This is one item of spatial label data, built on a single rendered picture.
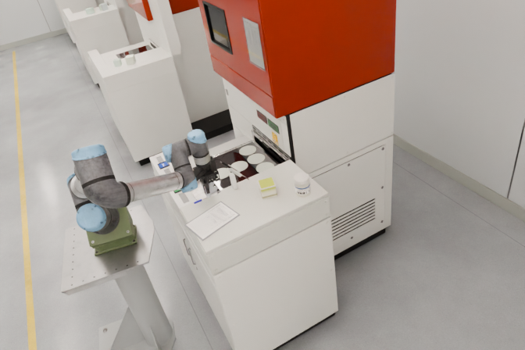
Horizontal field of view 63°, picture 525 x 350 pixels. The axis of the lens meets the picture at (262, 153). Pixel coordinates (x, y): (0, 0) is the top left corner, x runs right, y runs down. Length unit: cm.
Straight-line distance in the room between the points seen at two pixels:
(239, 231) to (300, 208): 30
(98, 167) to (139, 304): 111
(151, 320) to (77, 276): 60
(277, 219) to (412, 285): 123
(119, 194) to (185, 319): 145
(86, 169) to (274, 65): 92
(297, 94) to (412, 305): 144
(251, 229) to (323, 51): 90
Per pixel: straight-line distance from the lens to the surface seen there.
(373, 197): 281
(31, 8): 988
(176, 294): 302
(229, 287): 202
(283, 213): 191
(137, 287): 242
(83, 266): 224
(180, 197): 216
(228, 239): 185
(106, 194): 158
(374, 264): 297
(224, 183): 226
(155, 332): 270
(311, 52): 206
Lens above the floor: 225
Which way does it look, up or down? 34 degrees down
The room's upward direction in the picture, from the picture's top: 10 degrees counter-clockwise
